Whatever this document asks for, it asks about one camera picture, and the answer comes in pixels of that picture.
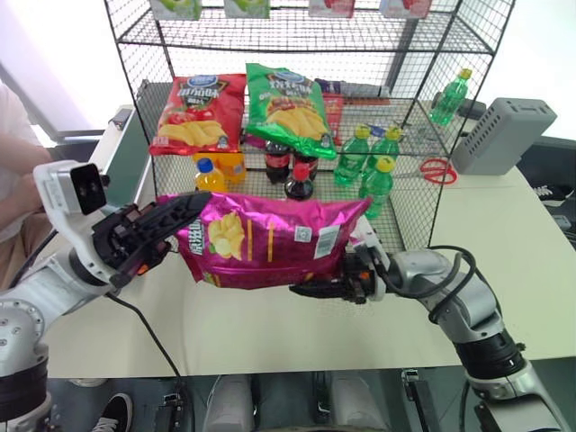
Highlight black and white sneaker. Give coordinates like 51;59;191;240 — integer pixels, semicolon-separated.
91;391;135;432

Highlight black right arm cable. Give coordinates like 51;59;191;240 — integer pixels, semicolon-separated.
426;244;479;323

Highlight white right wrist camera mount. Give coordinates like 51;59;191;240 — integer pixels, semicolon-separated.
355;227;393;303

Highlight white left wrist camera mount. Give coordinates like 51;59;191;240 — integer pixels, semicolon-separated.
32;159;113;283

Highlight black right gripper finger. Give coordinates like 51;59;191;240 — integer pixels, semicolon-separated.
288;278;347;300

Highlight conveyor with green belt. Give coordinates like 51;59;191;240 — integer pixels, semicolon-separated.
87;104;155;206

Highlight green soda bottle yellow cap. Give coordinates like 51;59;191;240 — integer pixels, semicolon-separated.
365;126;403;173
427;67;474;126
333;125;372;187
357;156;397;221

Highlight dark purple snack bag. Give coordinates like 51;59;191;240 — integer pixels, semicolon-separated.
313;77;347;96

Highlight small red snack packet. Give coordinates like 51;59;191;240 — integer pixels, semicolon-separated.
320;93;346;146

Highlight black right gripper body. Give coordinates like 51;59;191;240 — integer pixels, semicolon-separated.
338;251;377;306

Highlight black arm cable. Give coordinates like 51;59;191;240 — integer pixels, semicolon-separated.
105;291;190;380
426;244;479;323

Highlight black wire grid rack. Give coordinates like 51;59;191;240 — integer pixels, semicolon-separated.
103;0;517;254

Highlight grey rounded robot leg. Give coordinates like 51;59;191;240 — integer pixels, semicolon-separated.
330;373;389;432
201;373;254;432

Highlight person in white shirt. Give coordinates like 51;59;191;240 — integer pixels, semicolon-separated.
0;84;56;290

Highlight cola bottle red cap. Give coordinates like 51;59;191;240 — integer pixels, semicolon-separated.
283;162;316;202
292;152;319;182
264;139;293;185

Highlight orange juice bottle blue cap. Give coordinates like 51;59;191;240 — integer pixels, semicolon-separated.
193;157;228;194

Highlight black equipment beside table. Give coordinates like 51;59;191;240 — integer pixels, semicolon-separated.
517;134;576;247

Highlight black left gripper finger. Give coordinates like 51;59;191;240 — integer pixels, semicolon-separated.
133;191;212;247
142;240;174;272

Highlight green potato chip bag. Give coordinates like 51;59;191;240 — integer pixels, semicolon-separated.
244;62;339;161

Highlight magenta potato chip bag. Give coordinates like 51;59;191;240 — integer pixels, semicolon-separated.
175;192;375;290

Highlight red fruit print box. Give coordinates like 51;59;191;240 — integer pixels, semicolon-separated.
379;0;427;21
308;0;356;19

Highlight red potato chip bag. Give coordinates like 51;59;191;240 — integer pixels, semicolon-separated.
148;75;248;158

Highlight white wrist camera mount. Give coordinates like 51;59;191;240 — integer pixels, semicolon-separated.
32;159;113;283
355;227;393;303

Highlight green fruit print box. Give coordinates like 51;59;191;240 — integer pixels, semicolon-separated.
222;0;272;20
149;0;203;21

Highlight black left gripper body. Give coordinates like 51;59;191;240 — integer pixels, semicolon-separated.
91;202;159;290

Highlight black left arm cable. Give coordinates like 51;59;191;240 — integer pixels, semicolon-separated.
105;291;190;380

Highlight grey perforated plastic box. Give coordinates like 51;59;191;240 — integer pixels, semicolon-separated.
451;96;559;177

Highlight red handled scissors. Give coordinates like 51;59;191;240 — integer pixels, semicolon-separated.
419;157;460;186

